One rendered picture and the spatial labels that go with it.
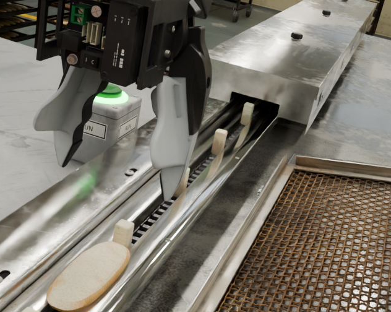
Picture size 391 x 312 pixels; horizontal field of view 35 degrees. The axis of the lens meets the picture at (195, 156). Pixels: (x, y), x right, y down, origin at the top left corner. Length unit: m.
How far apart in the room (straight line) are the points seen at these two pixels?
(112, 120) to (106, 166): 0.08
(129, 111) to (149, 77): 0.36
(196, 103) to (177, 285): 0.19
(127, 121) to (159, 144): 0.33
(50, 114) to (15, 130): 0.37
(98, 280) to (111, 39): 0.19
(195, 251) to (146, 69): 0.27
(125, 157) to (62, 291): 0.24
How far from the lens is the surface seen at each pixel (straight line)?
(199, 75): 0.42
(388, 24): 7.46
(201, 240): 0.62
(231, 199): 0.71
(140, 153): 0.68
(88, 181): 0.60
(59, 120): 0.45
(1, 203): 0.64
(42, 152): 0.75
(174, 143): 0.42
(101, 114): 0.70
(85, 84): 0.45
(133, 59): 0.37
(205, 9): 0.49
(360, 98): 1.30
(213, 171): 0.70
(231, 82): 0.90
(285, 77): 0.88
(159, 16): 0.36
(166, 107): 0.41
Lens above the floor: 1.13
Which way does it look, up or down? 22 degrees down
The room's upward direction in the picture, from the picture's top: 11 degrees clockwise
